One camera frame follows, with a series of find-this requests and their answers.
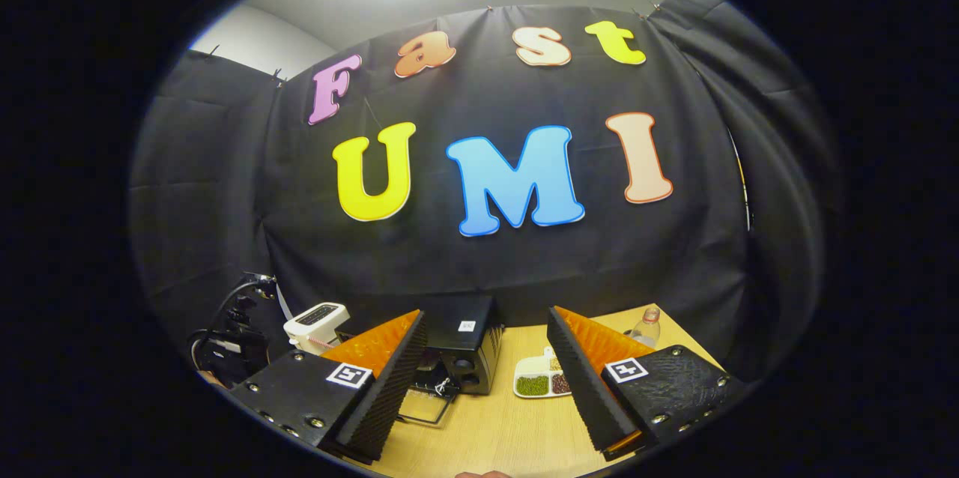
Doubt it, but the white toaster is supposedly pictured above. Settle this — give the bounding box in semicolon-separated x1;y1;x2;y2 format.
283;302;351;356

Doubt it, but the black electric oven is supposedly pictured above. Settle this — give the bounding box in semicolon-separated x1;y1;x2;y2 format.
336;295;504;428

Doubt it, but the black backdrop cloth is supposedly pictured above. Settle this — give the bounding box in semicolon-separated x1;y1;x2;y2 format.
127;0;840;381

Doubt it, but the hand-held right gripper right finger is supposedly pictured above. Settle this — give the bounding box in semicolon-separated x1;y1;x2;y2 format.
547;306;748;462

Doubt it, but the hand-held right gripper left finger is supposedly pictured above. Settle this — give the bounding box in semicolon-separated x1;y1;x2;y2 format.
229;309;429;464

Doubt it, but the white divided dish of beans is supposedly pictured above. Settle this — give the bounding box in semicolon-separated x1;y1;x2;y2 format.
513;347;574;399

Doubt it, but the clear water bottle red label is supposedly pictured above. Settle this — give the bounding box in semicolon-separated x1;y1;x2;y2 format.
629;306;662;348

